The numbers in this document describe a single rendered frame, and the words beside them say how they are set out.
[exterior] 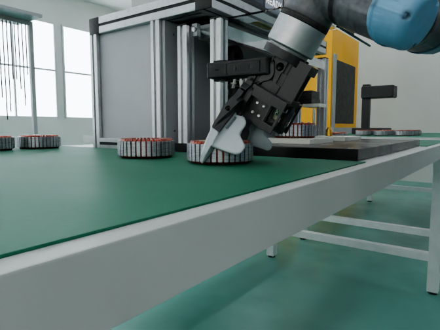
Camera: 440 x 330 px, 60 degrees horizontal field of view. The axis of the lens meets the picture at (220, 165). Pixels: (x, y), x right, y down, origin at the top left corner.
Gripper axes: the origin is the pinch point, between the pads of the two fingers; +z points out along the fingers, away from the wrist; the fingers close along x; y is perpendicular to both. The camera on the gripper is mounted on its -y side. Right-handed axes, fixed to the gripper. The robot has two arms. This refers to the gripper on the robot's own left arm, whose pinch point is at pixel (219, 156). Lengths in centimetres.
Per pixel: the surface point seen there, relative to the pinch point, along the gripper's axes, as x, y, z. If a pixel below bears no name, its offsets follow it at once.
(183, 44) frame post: 20.3, -30.9, -10.5
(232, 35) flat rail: 24.9, -22.7, -17.2
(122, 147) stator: -2.7, -17.5, 8.9
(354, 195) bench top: 1.3, 21.4, -6.7
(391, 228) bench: 199, 37, 45
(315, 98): 62, -8, -11
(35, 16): 191, -334, 62
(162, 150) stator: 1.0, -11.7, 6.2
